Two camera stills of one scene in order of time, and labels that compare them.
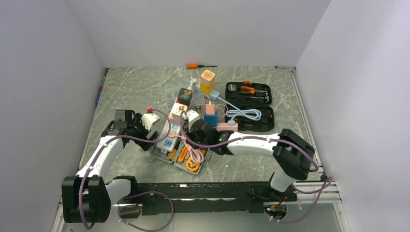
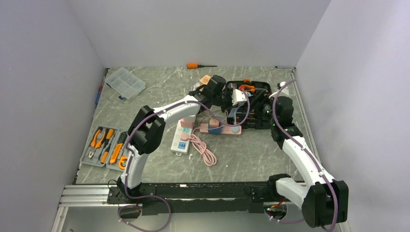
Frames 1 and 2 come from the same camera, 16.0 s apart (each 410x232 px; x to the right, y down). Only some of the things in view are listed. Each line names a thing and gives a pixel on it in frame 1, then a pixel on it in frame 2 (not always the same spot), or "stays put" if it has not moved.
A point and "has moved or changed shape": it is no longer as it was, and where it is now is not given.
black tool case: x=248 y=104 stays put
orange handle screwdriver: x=196 y=65 stays put
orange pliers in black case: x=252 y=90 stays put
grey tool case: x=189 y=159 has moved or changed shape
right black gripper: x=190 y=135 → x=271 y=100
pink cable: x=196 y=155 → x=209 y=158
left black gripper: x=137 y=121 → x=229 y=93
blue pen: x=99 y=92 stays put
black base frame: x=187 y=198 stays put
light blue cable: x=252 y=114 has moved or changed shape
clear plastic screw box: x=170 y=94 → x=125 y=83
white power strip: x=169 y=136 has moved or changed shape
